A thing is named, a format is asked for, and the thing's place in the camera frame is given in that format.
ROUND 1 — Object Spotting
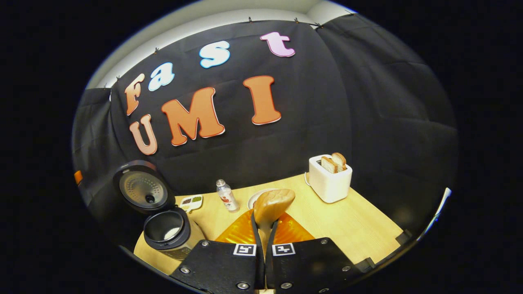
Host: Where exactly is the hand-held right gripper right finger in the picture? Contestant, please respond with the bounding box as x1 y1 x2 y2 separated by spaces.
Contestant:
266 212 366 294

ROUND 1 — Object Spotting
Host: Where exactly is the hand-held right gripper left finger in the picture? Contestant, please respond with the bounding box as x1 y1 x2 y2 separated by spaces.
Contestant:
170 209 266 294

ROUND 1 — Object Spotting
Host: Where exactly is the dark grey rice cooker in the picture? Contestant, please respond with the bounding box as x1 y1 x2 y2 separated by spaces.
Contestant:
112 160 206 261

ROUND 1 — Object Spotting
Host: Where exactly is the wooden spoon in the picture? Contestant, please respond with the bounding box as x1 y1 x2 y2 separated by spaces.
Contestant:
253 189 295 258

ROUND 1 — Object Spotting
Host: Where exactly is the white divided sauce dish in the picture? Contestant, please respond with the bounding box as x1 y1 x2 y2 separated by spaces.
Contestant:
180 194 203 213

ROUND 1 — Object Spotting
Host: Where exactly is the small clear plastic bottle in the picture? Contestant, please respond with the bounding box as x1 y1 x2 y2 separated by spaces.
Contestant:
216 179 240 212

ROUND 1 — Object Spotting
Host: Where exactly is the white round plate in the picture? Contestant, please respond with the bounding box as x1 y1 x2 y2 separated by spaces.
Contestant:
247 188 280 209

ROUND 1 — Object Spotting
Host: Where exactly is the white toaster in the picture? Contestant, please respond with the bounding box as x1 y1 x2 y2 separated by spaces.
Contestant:
308 154 353 204

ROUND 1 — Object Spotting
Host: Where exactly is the black backdrop cloth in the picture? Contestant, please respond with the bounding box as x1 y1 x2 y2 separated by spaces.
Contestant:
72 14 459 245

